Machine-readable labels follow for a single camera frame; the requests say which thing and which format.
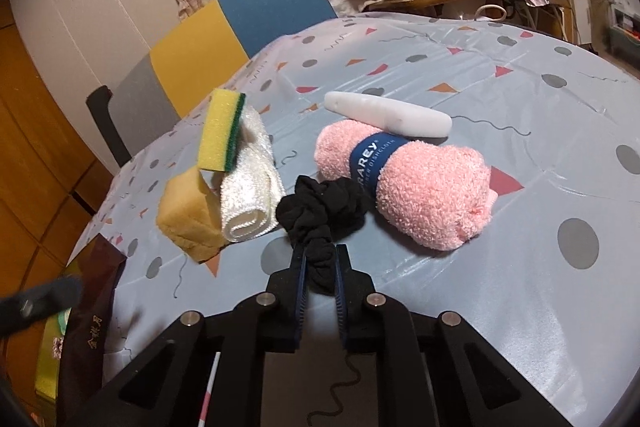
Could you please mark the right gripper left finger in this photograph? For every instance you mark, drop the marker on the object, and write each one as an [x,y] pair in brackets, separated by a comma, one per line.
[299,264]

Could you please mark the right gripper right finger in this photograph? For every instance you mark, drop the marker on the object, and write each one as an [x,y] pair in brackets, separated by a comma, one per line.
[340,292]

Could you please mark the black scrunchie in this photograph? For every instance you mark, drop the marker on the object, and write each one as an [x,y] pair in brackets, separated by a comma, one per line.
[316,216]

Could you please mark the white plastic tube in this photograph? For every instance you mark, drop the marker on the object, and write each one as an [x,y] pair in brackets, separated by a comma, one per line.
[390,115]

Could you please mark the yellow green scrub sponge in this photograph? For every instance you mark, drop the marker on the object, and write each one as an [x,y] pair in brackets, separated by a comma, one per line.
[221,129]

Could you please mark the green silicone bottle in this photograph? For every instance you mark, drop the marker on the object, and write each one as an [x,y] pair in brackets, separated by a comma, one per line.
[63,321]

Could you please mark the pink satin scrunchie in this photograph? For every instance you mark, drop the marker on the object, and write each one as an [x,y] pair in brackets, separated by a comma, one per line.
[57,347]

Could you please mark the white rolled cloth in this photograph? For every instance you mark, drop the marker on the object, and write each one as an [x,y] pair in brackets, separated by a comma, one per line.
[252,190]

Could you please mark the pink rolled towel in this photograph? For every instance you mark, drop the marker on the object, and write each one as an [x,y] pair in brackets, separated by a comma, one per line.
[439,195]

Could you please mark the tan porous sponge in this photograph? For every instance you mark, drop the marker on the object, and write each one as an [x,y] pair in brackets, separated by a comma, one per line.
[189,214]

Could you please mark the wooden cabinet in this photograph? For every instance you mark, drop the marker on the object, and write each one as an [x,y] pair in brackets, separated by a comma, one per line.
[51,183]

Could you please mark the patterned plastic tablecloth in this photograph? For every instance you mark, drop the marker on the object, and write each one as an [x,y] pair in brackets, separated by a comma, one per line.
[525,220]

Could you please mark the grey yellow blue chair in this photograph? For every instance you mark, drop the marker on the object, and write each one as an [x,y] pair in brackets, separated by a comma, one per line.
[202,53]

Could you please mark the wooden side table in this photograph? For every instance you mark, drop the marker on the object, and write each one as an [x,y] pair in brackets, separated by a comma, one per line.
[556,18]

